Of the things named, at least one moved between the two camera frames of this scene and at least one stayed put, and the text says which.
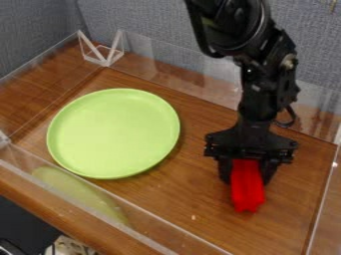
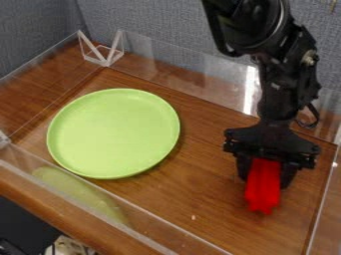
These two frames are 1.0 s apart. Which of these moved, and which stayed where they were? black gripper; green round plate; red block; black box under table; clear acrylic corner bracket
Moved: black gripper; red block
Stayed: black box under table; green round plate; clear acrylic corner bracket
